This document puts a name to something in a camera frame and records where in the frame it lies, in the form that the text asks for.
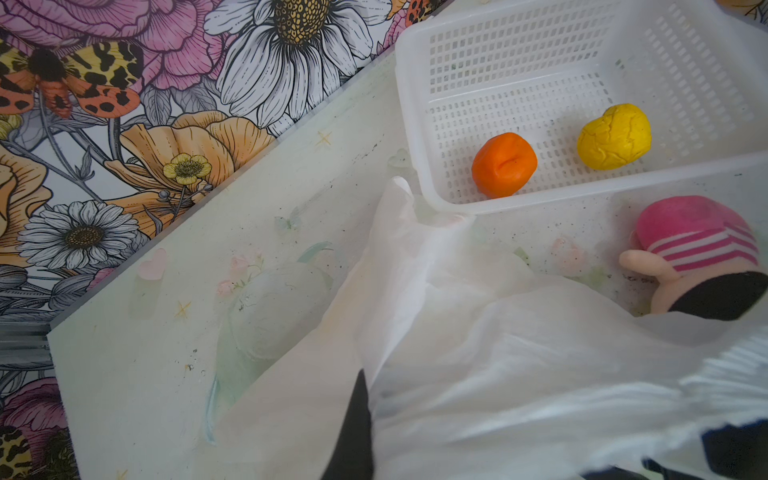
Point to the white plastic bag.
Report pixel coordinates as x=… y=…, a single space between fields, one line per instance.
x=479 y=368

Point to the yellow toy lemon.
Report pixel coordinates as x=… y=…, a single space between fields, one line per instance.
x=619 y=137

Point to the aluminium corner post left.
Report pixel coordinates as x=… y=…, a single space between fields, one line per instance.
x=24 y=345

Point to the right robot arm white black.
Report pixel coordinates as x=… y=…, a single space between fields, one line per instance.
x=731 y=452

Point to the orange toy orange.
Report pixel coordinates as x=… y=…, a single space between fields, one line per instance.
x=503 y=165

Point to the pink toy food piece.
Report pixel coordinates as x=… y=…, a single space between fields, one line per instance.
x=683 y=241

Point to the white plastic mesh basket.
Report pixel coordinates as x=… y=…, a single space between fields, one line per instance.
x=544 y=69

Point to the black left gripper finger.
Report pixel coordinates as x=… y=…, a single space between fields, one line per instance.
x=352 y=458

